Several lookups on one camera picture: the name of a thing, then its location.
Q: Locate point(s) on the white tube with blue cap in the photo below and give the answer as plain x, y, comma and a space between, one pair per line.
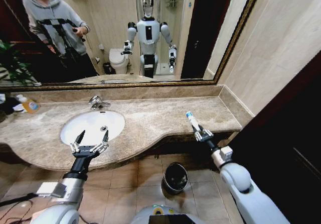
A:
190, 117

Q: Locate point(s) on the dark brown door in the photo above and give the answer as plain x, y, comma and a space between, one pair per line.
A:
276, 146

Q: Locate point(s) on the black pouch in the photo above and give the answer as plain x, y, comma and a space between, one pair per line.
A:
8, 105

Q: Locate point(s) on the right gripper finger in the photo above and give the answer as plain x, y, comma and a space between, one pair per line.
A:
207, 132
198, 135

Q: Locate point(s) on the white robot front shell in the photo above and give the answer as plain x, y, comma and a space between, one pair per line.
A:
144, 216

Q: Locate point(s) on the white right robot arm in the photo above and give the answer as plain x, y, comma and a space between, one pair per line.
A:
238, 176

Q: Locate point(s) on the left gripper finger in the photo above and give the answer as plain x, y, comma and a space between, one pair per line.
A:
104, 143
76, 144

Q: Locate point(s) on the chrome faucet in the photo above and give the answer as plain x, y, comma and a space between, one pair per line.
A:
94, 100

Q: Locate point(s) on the gold framed wall mirror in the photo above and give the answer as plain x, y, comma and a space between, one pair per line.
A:
113, 20

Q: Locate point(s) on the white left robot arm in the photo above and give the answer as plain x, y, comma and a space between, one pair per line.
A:
71, 190

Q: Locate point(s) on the green leafy plant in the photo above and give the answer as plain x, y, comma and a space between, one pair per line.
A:
12, 63

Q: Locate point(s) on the orange hand soap bottle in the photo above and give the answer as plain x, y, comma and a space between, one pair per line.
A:
30, 106

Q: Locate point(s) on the white oval sink basin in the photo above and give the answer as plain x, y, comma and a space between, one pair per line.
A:
90, 121

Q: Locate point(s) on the black round trash bin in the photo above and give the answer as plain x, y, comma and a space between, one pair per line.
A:
175, 178

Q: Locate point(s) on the small dark waste basket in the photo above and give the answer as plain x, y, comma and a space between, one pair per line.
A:
108, 68

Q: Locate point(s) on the person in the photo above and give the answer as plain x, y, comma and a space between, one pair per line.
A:
55, 25

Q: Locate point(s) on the chrome sink drain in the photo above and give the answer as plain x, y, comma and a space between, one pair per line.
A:
103, 127

